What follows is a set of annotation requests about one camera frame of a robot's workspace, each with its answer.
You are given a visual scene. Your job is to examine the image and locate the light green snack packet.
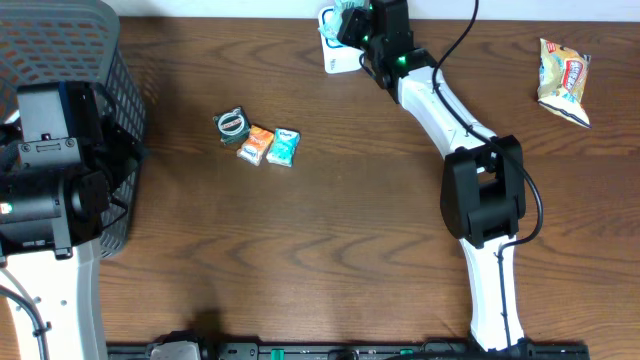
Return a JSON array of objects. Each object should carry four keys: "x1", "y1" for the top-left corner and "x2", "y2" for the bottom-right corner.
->
[{"x1": 318, "y1": 0, "x2": 367, "y2": 41}]

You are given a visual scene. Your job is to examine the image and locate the teal candy packet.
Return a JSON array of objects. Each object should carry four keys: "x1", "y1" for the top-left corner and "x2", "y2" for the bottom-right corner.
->
[{"x1": 266, "y1": 128, "x2": 300, "y2": 167}]

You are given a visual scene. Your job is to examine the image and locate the orange candy packet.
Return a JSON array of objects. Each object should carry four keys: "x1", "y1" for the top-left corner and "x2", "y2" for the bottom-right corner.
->
[{"x1": 237, "y1": 125, "x2": 274, "y2": 166}]

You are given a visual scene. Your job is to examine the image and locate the black round-logo snack packet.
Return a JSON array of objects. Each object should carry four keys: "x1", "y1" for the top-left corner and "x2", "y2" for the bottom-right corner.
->
[{"x1": 213, "y1": 106, "x2": 251, "y2": 145}]

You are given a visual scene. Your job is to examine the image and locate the large yellow snack bag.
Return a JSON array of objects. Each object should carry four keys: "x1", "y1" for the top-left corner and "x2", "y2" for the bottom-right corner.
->
[{"x1": 537, "y1": 38, "x2": 592, "y2": 129}]

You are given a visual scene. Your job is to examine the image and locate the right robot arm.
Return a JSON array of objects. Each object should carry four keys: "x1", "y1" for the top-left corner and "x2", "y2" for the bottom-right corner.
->
[{"x1": 337, "y1": 1, "x2": 526, "y2": 352}]

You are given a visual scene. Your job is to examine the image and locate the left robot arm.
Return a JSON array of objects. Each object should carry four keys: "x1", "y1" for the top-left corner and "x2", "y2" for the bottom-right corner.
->
[{"x1": 1, "y1": 81, "x2": 145, "y2": 359}]

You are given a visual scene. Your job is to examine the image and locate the white barcode scanner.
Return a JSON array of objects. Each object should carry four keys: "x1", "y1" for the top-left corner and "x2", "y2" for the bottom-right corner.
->
[{"x1": 320, "y1": 34, "x2": 364, "y2": 74}]

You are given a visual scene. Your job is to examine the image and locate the dark grey plastic basket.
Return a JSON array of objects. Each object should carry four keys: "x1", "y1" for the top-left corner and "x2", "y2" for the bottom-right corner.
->
[{"x1": 0, "y1": 0, "x2": 149, "y2": 259}]

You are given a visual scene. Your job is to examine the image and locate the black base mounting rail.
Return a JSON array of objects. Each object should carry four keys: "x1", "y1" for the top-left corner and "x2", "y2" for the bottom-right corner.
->
[{"x1": 107, "y1": 340, "x2": 590, "y2": 360}]

